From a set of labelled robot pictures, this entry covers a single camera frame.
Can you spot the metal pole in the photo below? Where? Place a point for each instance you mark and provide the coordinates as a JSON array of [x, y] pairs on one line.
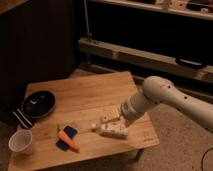
[[88, 33]]

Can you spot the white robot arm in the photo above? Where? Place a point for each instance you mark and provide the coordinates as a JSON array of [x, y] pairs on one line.
[[155, 90]]

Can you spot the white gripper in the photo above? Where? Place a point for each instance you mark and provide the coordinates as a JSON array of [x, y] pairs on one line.
[[112, 125]]

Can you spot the black ceramic bowl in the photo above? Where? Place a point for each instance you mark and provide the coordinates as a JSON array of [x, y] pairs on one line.
[[38, 104]]

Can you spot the wooden table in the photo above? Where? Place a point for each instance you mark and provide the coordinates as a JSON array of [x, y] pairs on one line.
[[81, 102]]

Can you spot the white plastic cup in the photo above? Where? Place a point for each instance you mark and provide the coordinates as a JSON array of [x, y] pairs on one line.
[[22, 142]]

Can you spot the black handle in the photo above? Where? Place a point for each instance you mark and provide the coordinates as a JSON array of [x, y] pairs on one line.
[[190, 65]]

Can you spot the wooden shelf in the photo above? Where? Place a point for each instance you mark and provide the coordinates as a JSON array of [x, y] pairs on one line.
[[144, 59]]

